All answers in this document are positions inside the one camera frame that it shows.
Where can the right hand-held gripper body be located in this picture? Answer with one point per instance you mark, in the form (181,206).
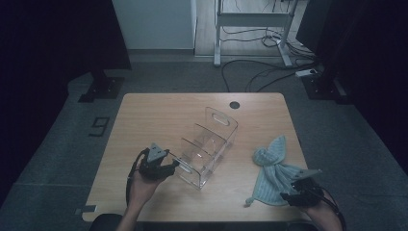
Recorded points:
(306,192)

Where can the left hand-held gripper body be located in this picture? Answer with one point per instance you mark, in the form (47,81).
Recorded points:
(150,170)

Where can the light blue ribbed cloth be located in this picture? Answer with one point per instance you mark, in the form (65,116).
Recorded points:
(272,179)

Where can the clear plastic divided organizer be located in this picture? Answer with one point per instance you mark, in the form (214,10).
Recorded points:
(205,150)

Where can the person's left hand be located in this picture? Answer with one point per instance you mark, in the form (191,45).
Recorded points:
(141,191)

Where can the person's right hand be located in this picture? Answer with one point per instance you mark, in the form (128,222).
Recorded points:
(322,211)

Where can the person's dark clothing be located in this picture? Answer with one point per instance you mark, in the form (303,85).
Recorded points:
(102,224)

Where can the grey tape strip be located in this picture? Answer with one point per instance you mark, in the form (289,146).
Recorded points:
(88,209)

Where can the dark round table grommet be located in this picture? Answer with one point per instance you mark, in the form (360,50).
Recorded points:
(234,105)

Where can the black stand base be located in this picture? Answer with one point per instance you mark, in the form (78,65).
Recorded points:
(322,88)
(104,88)

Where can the white power strip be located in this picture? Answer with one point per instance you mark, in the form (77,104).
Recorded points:
(306,72)

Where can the dark curtain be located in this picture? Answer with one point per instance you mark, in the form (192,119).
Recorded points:
(48,64)
(369,64)

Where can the white metal desk frame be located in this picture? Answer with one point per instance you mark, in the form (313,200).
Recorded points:
(253,19)

